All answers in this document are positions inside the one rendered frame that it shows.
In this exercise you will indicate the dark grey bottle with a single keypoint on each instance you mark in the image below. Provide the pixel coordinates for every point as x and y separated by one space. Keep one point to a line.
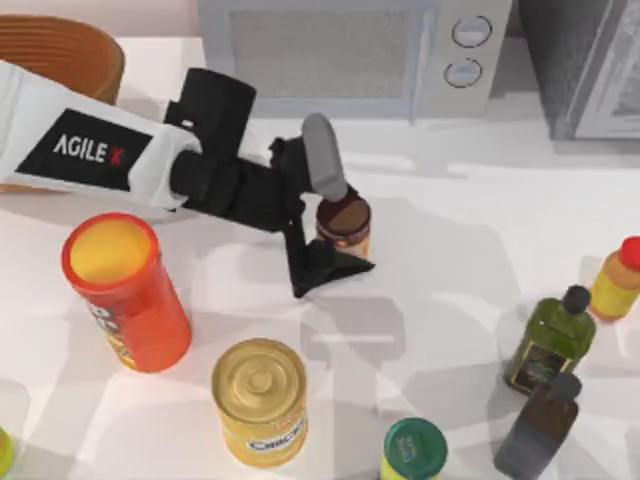
542 430

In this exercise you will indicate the microwave knob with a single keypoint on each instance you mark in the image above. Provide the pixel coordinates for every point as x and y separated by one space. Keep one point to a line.
463 73
472 31

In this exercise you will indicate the yellow bottle with red cap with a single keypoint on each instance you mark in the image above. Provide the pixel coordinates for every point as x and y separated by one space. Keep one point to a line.
617 290

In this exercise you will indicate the brown-lidded jar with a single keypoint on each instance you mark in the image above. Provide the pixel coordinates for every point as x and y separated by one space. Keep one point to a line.
346 222

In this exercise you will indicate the yellow tin can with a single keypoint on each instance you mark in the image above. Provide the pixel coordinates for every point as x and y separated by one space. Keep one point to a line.
260 400

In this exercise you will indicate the green bottle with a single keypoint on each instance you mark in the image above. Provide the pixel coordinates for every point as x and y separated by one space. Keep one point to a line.
550 340

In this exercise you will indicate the pale microwave oven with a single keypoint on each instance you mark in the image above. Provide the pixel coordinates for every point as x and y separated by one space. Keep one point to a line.
325 55

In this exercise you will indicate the brown woven basket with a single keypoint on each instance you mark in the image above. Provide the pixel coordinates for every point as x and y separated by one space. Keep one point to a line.
75 60

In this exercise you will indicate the yellow can with green lid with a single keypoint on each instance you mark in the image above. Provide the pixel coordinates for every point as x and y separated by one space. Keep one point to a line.
415 445

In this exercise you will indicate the yellow-green round container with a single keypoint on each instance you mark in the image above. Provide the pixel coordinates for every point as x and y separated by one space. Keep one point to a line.
5 447

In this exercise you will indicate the grey cabinet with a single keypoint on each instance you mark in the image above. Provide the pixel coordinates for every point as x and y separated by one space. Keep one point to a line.
580 65

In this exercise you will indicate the red canister with yellow lid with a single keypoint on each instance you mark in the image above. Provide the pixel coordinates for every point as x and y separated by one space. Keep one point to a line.
130 305

